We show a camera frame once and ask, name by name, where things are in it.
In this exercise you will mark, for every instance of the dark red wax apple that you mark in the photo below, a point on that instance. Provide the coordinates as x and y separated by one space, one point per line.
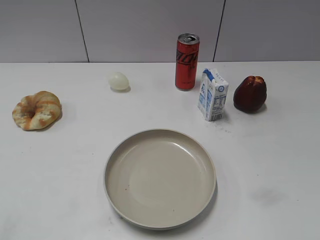
251 94

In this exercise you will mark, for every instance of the red soda can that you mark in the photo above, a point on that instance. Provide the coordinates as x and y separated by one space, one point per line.
187 51

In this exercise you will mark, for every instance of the beige round plate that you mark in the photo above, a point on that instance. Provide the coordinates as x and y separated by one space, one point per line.
159 179

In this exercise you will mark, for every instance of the white blue milk carton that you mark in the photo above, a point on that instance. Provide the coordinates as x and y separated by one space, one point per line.
212 95

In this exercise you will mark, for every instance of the white peeled egg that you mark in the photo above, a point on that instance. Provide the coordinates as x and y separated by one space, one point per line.
118 81

